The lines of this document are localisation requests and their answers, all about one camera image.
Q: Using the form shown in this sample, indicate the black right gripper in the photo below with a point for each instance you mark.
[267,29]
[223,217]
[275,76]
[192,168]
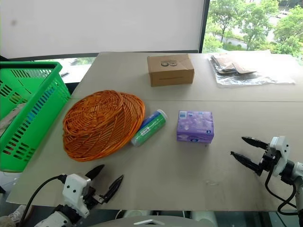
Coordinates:
[267,160]

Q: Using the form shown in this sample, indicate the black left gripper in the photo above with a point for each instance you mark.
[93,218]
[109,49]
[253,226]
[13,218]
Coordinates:
[91,196]

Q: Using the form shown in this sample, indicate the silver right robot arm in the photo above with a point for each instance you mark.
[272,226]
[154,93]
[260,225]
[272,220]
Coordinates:
[296,179]

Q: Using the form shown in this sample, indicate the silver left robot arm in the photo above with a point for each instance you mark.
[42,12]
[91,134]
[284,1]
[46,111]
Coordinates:
[56,218]

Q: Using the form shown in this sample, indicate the orange wicker basket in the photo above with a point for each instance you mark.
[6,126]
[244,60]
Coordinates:
[99,125]

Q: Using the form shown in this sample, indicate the green plastic shopping basket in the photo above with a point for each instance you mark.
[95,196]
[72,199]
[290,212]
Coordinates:
[28,132]

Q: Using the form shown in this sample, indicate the grey robot torso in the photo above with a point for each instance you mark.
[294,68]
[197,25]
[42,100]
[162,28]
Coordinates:
[146,222]

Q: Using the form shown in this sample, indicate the purple tissue pack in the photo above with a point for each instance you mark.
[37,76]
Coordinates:
[195,126]

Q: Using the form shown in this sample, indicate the green blue cylindrical tube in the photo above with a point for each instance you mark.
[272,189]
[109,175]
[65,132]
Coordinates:
[149,128]

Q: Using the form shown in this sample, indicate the clear plastic bag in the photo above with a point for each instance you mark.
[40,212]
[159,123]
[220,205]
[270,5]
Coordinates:
[255,79]

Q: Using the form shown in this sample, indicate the brown cardboard pieces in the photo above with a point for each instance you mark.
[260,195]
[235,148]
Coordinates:
[230,63]

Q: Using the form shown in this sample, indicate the brown cardboard box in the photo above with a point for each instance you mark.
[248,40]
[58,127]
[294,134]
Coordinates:
[171,73]

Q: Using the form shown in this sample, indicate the beige packet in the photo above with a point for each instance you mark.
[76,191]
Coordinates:
[10,117]

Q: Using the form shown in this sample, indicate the green trees outside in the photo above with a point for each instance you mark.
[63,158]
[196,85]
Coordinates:
[255,23]

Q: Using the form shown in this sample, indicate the white roller blind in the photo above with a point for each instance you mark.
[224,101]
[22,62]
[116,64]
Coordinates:
[101,23]

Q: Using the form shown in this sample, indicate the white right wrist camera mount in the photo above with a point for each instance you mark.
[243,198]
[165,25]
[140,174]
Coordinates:
[280,151]

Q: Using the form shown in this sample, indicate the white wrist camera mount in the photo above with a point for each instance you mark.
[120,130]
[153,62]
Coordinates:
[280,151]
[74,189]

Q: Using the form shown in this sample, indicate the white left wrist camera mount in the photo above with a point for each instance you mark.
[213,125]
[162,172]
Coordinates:
[74,189]

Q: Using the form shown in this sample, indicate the dark window frame post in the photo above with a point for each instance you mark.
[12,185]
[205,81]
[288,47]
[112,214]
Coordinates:
[204,23]

